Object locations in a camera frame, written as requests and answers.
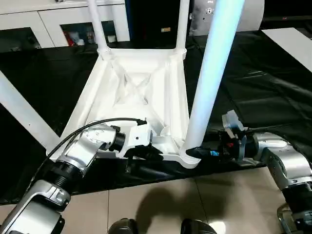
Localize white cabinet with glass doors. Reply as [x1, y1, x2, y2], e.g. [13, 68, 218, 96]
[0, 0, 131, 49]

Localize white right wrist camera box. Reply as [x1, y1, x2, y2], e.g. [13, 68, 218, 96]
[221, 110, 247, 143]

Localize white flat board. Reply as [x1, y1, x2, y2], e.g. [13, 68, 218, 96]
[262, 27, 312, 72]

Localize black work mat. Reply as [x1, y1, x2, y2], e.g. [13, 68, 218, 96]
[0, 29, 312, 206]

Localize dark right robot foot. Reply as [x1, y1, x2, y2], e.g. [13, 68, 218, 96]
[180, 218, 218, 234]

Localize white plastic table top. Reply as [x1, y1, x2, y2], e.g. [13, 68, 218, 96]
[46, 46, 202, 170]

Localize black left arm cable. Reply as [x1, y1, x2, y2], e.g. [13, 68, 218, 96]
[28, 117, 147, 196]

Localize grey cushion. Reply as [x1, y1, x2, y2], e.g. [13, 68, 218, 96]
[188, 0, 266, 35]

